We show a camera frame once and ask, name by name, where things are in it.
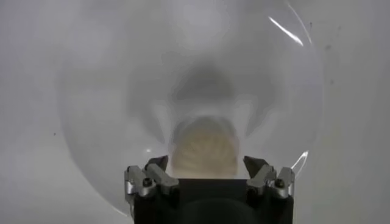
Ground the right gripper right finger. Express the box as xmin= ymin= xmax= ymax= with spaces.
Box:
xmin=243 ymin=155 xmax=296 ymax=200

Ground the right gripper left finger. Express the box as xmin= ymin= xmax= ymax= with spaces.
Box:
xmin=124 ymin=155 xmax=180 ymax=201

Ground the white steamed baozi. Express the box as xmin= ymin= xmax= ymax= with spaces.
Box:
xmin=170 ymin=117 xmax=240 ymax=180

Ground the white round plate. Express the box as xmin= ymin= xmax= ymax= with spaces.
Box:
xmin=56 ymin=0 xmax=324 ymax=217

